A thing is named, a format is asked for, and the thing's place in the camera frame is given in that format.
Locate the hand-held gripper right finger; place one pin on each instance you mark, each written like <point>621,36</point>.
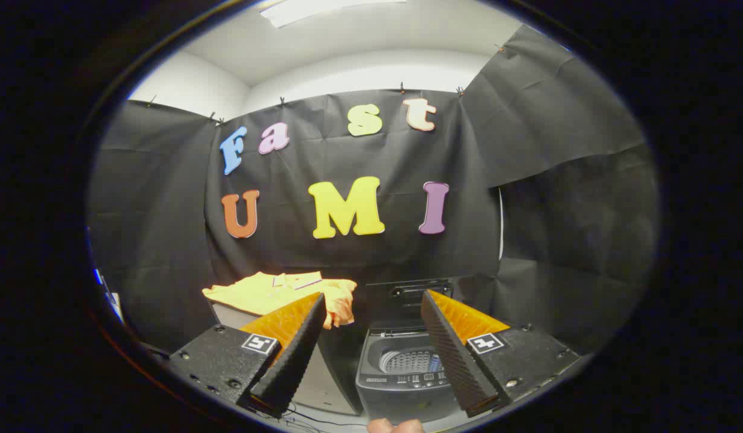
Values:
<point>458,361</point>

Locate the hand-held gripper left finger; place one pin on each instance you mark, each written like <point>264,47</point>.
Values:
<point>287,367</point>

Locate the grey washing machine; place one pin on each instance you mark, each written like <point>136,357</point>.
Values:
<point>401,397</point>

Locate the yellow polo shirt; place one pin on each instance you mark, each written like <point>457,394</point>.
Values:
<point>257,294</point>

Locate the white cabinet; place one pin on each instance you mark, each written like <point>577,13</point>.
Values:
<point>314,391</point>

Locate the blue white object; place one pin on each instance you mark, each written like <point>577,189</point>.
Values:
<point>107,294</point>

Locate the black backdrop cloth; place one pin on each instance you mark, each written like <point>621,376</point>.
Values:
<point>323,156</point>

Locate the ceiling light panel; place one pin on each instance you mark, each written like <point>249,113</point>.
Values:
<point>323,9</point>

